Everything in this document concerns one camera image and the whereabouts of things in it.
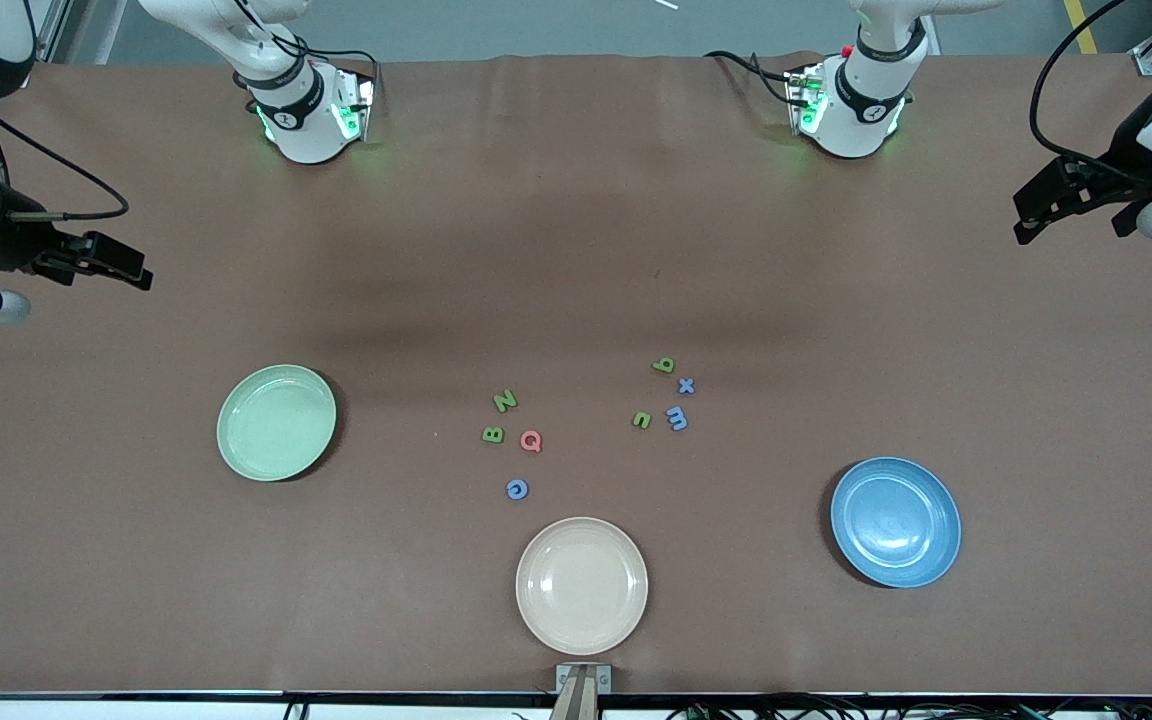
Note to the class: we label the green letter B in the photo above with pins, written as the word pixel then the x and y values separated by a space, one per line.
pixel 493 434

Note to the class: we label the green letter N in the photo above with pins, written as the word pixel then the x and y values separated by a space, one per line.
pixel 504 401

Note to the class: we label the green letter p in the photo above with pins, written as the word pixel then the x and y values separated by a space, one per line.
pixel 664 365

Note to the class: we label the blue letter m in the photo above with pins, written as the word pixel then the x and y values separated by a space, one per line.
pixel 677 418

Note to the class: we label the pink letter Q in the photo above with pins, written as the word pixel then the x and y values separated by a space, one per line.
pixel 524 440

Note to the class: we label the blue letter G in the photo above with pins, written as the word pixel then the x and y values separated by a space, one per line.
pixel 510 488

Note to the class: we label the green letter u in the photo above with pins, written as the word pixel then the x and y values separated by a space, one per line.
pixel 642 420

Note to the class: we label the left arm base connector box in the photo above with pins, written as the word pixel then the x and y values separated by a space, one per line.
pixel 804 100

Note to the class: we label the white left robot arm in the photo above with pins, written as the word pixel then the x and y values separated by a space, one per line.
pixel 861 120

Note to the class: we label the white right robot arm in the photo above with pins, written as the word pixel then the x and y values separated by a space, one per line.
pixel 306 130

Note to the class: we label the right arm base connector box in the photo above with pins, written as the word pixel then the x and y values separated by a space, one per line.
pixel 354 105

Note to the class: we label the light green plate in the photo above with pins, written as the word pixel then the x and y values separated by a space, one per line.
pixel 276 425

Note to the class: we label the black table edge strip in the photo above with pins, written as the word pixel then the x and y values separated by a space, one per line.
pixel 136 694

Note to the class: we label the blue plate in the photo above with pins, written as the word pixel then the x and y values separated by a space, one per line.
pixel 896 525

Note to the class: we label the brown table cover sheet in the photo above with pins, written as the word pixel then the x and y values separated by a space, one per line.
pixel 576 250

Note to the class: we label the beige plate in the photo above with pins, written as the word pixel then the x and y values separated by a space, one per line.
pixel 581 585

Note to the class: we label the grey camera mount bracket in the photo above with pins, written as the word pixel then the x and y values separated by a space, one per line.
pixel 583 680

